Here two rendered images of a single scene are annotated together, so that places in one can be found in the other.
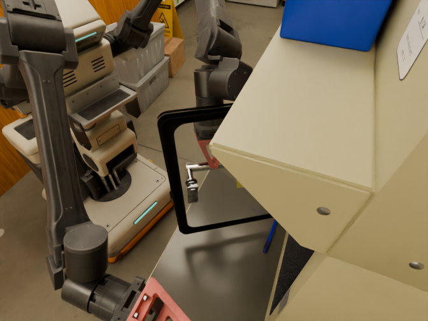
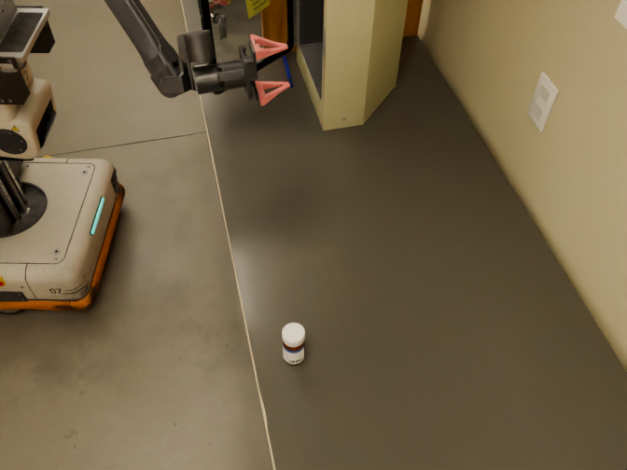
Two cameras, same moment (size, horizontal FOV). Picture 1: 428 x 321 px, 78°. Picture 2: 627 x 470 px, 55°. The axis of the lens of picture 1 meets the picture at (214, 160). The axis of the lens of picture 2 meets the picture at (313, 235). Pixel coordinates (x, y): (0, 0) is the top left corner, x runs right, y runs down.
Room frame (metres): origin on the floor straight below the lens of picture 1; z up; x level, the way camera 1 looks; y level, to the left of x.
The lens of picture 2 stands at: (-0.86, 0.64, 2.00)
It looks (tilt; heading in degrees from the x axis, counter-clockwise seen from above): 51 degrees down; 323
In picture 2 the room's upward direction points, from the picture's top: 1 degrees clockwise
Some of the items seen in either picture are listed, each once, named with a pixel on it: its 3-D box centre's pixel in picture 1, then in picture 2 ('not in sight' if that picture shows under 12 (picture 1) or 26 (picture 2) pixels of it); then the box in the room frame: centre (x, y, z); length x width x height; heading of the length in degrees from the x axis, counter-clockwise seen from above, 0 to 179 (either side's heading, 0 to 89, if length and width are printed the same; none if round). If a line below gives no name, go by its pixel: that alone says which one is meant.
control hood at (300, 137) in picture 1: (305, 99); not in sight; (0.26, -0.11, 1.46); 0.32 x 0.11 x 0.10; 158
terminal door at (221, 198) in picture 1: (240, 178); (249, 5); (0.36, -0.06, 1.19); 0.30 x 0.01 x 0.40; 101
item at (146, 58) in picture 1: (132, 50); not in sight; (2.41, 0.76, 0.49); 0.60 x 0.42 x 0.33; 158
